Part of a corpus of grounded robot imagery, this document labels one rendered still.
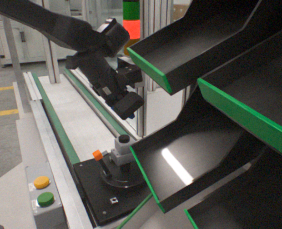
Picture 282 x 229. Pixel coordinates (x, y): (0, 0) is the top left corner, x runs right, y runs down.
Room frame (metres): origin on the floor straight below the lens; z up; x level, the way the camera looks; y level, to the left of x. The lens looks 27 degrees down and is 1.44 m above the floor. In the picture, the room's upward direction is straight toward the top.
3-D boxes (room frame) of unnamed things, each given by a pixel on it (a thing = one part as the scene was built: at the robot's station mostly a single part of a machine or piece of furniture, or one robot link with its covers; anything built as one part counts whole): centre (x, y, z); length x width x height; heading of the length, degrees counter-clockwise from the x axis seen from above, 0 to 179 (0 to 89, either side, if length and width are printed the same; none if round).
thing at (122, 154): (0.56, 0.04, 1.06); 0.08 x 0.04 x 0.07; 118
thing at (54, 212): (0.53, 0.28, 0.93); 0.21 x 0.07 x 0.06; 28
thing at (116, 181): (0.56, 0.05, 0.98); 0.14 x 0.14 x 0.02
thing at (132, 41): (0.78, 0.03, 1.28); 0.05 x 0.05 x 0.05
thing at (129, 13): (0.78, 0.03, 1.38); 0.05 x 0.05 x 0.05
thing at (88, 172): (0.56, 0.05, 0.96); 0.24 x 0.24 x 0.02; 28
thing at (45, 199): (0.47, 0.24, 0.96); 0.04 x 0.04 x 0.02
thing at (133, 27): (0.78, 0.03, 1.33); 0.05 x 0.05 x 0.05
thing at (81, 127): (0.84, 0.16, 0.91); 0.84 x 0.28 x 0.10; 28
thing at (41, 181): (0.53, 0.28, 0.96); 0.04 x 0.04 x 0.02
